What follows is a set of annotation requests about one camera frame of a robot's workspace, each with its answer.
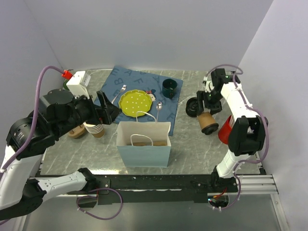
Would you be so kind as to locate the dark teal mug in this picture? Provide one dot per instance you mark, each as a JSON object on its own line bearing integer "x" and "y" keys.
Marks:
{"x": 169, "y": 88}

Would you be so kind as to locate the light blue paper bag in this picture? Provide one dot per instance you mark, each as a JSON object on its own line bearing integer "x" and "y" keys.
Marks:
{"x": 143, "y": 156}

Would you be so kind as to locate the silver fork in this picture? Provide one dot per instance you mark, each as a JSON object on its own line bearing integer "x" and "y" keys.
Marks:
{"x": 121, "y": 91}

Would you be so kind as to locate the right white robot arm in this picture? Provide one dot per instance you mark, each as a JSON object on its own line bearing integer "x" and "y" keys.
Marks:
{"x": 249, "y": 131}

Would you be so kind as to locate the small cartoon figure toy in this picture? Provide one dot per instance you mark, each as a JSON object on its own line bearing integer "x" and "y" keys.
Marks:
{"x": 151, "y": 93}

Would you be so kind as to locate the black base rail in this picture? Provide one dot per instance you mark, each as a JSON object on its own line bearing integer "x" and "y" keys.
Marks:
{"x": 157, "y": 188}

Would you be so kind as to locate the silver spoon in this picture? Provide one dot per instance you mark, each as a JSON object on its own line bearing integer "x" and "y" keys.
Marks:
{"x": 159, "y": 107}

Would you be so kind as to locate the brown cardboard cup carrier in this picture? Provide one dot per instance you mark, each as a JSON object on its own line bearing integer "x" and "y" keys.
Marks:
{"x": 155, "y": 143}

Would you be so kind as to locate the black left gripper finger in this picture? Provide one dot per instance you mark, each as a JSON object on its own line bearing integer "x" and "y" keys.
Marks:
{"x": 103, "y": 100}
{"x": 114, "y": 112}

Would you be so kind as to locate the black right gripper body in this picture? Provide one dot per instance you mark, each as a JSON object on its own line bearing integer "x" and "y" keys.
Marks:
{"x": 211, "y": 101}

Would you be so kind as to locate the red cup with stirrers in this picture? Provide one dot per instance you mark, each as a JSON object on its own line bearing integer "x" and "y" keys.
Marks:
{"x": 225, "y": 130}

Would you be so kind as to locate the black plastic cup lid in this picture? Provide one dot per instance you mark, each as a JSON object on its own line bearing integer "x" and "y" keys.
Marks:
{"x": 210, "y": 129}

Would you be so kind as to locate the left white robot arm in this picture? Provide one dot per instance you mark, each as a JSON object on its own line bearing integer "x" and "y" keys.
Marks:
{"x": 20, "y": 192}

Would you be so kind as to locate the green polka dot plate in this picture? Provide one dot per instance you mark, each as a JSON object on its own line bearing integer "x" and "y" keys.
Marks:
{"x": 135, "y": 103}

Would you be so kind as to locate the stack of black cup lids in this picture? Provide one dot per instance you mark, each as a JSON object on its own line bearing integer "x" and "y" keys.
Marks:
{"x": 192, "y": 107}

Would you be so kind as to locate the brown paper coffee cup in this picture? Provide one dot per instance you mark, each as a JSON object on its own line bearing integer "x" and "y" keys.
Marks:
{"x": 205, "y": 119}

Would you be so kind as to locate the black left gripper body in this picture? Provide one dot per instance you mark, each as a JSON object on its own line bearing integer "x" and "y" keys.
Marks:
{"x": 84, "y": 110}

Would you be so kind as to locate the stack of brown paper cups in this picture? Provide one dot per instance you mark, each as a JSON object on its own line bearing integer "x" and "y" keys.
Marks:
{"x": 96, "y": 131}

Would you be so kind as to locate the green interior floral mug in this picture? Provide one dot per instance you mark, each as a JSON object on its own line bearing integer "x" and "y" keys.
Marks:
{"x": 65, "y": 84}

